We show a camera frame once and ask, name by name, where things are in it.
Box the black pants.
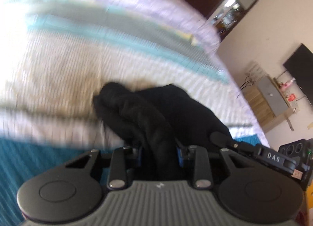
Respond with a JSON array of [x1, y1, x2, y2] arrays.
[[93, 83, 231, 166]]

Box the wooden side cabinet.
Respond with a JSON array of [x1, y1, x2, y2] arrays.
[[243, 76, 296, 133]]

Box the patterned teal white bedspread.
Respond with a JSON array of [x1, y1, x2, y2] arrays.
[[1, 0, 268, 225]]

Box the black wall television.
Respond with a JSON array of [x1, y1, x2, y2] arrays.
[[283, 44, 313, 106]]

